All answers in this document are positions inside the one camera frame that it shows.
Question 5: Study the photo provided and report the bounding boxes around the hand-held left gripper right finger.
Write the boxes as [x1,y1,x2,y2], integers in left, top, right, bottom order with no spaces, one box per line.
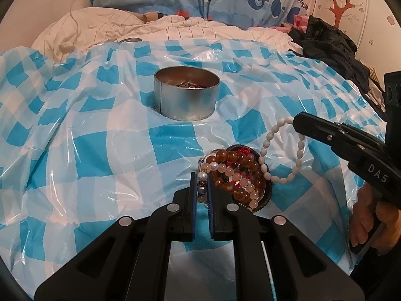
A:
[209,180,365,301]

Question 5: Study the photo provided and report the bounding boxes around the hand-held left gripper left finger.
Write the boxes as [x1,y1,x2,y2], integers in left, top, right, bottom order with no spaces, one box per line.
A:
[34,172,198,301]

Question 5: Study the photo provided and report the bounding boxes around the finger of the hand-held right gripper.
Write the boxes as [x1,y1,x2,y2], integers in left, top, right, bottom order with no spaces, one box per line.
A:
[293,112,386,166]

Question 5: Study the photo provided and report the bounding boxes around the white bead bracelet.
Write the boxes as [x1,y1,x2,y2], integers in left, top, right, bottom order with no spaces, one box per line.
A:
[258,117,309,184]

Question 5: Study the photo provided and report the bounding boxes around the pink bead pearl bracelet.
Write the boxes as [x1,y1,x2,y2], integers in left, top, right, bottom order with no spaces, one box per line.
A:
[197,161,267,209]

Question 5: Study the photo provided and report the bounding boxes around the amber bead bracelet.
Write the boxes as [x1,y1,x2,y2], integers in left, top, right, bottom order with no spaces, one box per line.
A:
[207,150,267,201]

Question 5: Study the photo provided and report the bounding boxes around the round metal tin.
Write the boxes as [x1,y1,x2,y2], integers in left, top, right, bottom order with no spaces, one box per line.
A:
[153,66,220,121]

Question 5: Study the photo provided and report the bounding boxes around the person's right hand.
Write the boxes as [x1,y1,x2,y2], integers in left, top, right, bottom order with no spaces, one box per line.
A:
[348,183,401,253]

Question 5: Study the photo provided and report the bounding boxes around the black clothes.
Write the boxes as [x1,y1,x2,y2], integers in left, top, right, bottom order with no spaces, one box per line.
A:
[288,15,376,101]

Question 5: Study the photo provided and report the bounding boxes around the pink printed cloth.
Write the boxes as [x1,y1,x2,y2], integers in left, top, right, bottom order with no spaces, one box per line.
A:
[282,14,309,33]

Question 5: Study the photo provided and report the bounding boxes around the blue checkered plastic sheet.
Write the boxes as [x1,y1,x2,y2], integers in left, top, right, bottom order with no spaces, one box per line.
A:
[0,39,387,289]

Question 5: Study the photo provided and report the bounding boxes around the beige stick with brown band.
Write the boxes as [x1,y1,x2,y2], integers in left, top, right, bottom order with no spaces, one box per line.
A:
[135,12,176,23]

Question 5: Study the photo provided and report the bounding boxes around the white striped quilt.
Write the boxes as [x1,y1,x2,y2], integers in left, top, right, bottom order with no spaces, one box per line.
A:
[31,6,293,60]

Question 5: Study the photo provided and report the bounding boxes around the tree wall sticker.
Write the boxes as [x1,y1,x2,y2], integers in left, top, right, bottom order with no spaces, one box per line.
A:
[327,0,358,27]

